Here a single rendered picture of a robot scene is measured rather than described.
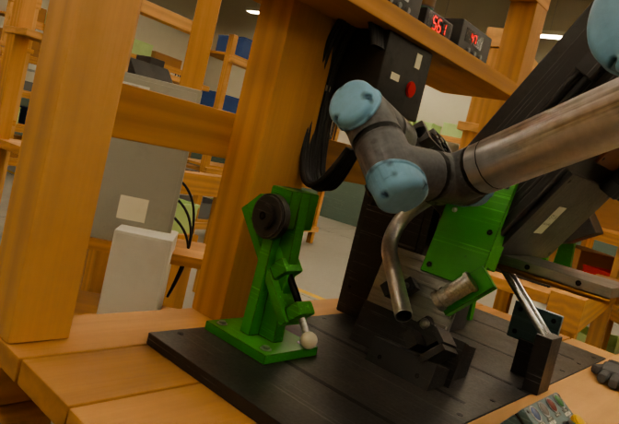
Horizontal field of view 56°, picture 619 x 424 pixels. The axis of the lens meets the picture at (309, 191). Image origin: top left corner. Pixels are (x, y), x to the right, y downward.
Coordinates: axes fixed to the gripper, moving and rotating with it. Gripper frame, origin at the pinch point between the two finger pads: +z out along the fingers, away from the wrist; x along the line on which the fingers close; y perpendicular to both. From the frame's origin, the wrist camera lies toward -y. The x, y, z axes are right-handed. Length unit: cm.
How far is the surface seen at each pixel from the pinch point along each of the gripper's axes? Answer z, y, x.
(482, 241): 2.6, 3.4, -11.6
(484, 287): 2.3, 0.6, -19.4
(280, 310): -21.3, -25.7, -17.3
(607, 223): 341, 21, 107
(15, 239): -55, -45, -5
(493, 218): 2.6, 6.9, -8.6
